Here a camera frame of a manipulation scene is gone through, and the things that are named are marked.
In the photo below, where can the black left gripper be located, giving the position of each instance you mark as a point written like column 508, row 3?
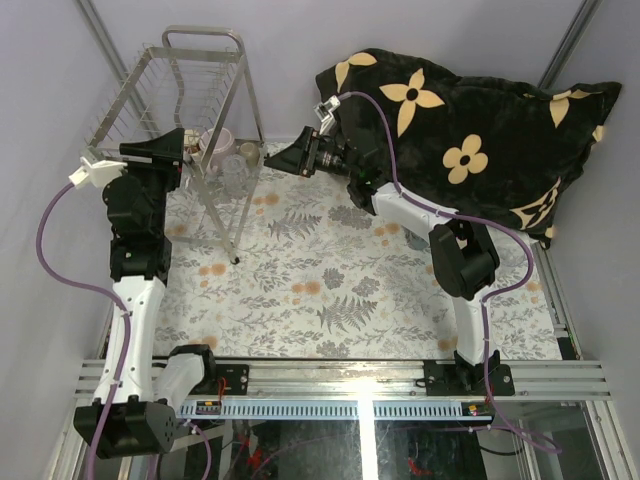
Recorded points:
column 167, row 149

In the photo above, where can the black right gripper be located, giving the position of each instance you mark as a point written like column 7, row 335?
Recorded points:
column 302, row 157

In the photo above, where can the olive green ceramic mug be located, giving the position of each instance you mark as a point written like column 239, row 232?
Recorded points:
column 251, row 153

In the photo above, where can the clear glass tumbler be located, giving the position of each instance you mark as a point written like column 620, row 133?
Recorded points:
column 235, row 175

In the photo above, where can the steel two-tier dish rack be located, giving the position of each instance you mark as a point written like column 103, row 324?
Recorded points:
column 190, row 80

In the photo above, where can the blue textured square mug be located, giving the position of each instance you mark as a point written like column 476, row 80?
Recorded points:
column 417, row 243

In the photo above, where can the clear faceted drinking glass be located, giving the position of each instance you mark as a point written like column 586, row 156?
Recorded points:
column 511, row 253

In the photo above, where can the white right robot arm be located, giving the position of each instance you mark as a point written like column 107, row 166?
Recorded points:
column 463, row 255

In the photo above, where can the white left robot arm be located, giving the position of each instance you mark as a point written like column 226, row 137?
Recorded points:
column 134, row 412

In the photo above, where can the pink ribbed ceramic mug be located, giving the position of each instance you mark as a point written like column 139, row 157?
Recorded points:
column 225, row 146

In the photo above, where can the floral patterned table mat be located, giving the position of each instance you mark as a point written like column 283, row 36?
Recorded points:
column 316, row 277

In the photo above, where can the black floral plush pillow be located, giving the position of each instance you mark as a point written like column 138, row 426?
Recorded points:
column 487, row 147

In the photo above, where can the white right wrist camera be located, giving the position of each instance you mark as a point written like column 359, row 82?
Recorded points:
column 325, row 113

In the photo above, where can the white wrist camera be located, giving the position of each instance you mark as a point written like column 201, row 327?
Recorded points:
column 325, row 113
column 97, row 173

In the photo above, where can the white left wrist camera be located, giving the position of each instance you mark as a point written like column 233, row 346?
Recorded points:
column 97, row 173

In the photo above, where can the aluminium front rail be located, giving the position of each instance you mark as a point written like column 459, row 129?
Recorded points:
column 397, row 390

